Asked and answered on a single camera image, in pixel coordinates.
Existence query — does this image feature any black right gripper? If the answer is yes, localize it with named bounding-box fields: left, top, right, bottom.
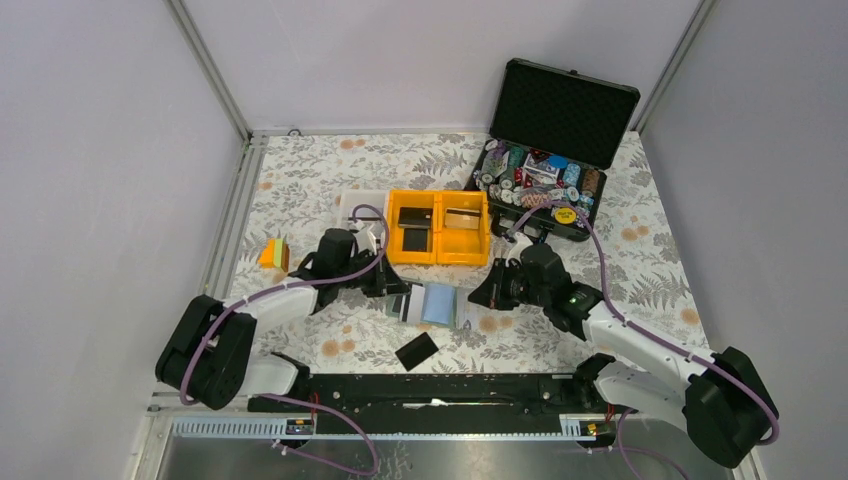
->
left=468, top=258, right=550, bottom=311

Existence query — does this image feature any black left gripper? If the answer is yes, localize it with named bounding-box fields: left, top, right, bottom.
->
left=336, top=248, right=411, bottom=298

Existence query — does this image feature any black credit card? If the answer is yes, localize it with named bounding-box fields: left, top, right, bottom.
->
left=395, top=332, right=439, bottom=372

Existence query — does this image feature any yellow double storage bin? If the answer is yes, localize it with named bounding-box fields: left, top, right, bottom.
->
left=386, top=190, right=491, bottom=266

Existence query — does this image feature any white storage bin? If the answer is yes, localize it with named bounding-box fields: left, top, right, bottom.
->
left=336, top=189, right=389, bottom=238

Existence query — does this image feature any dark grey credit card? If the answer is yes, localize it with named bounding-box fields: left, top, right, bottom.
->
left=386, top=295, right=408, bottom=322

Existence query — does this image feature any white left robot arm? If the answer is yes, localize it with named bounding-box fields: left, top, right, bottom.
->
left=154, top=228, right=411, bottom=411

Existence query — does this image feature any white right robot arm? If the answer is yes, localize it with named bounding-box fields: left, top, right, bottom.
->
left=468, top=243, right=779, bottom=468

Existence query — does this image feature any dark card in bin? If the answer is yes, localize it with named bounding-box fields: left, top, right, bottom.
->
left=398, top=207, right=433, bottom=252

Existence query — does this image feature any card in yellow bin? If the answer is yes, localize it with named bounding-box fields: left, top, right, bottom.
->
left=443, top=208, right=481, bottom=230

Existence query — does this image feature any floral table mat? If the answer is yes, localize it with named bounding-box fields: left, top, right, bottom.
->
left=230, top=132, right=707, bottom=373

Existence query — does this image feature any orange poker chip stack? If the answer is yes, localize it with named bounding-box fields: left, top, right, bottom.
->
left=519, top=191, right=552, bottom=209

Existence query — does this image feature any yellow big blind chip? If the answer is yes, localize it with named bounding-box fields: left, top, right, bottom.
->
left=552, top=207, right=578, bottom=225

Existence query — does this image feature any black poker chip case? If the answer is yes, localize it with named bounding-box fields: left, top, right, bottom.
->
left=465, top=58, right=641, bottom=242

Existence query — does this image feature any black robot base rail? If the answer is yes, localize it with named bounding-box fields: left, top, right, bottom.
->
left=248, top=352, right=641, bottom=439

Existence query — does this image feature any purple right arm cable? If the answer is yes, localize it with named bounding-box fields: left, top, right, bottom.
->
left=504, top=200, right=781, bottom=480

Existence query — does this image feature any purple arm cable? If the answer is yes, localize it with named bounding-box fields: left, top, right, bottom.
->
left=178, top=203, right=391, bottom=478
left=504, top=200, right=781, bottom=480

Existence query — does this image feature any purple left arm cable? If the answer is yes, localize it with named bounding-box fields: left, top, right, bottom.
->
left=178, top=203, right=391, bottom=478

